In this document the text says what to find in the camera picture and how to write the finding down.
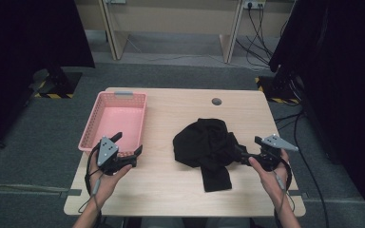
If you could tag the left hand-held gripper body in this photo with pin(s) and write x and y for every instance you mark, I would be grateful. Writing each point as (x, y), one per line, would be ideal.
(107, 153)

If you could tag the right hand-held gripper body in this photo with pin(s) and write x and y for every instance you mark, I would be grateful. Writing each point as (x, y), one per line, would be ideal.
(272, 155)

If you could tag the pink plastic basket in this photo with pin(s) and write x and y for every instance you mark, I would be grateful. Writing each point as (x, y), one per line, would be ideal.
(117, 120)

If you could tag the black cloth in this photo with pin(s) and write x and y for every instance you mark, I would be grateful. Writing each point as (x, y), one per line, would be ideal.
(202, 142)

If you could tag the person's right hand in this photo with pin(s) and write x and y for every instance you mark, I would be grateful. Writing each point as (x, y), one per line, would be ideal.
(274, 182)

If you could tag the person's left hand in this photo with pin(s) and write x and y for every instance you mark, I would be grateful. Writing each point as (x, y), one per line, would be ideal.
(106, 185)

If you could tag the black stand base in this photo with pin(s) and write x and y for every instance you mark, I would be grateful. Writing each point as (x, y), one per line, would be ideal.
(275, 90)
(60, 84)

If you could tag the black curtain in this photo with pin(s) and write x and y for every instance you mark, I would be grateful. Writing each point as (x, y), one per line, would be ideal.
(22, 47)
(339, 79)

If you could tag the white wall socket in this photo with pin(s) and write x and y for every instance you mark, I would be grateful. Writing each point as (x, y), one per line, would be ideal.
(253, 3)

